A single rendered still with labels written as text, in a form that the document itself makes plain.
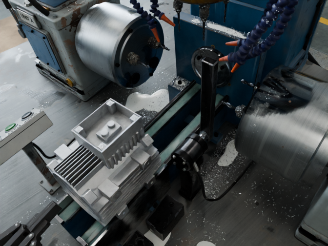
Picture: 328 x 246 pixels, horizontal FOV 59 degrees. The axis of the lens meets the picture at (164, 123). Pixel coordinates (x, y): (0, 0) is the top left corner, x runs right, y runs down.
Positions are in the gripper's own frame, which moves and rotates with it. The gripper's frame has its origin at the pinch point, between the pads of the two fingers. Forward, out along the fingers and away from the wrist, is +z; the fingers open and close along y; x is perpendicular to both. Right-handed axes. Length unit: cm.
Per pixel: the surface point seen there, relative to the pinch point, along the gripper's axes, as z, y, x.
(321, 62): 155, -15, 84
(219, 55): 62, -3, 5
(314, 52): 161, -7, 85
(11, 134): 7.9, 22.8, -2.3
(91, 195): 9.3, -6.7, -2.9
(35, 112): 15.9, 24.7, -0.6
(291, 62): 87, -17, 22
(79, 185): 9.2, -3.5, -4.0
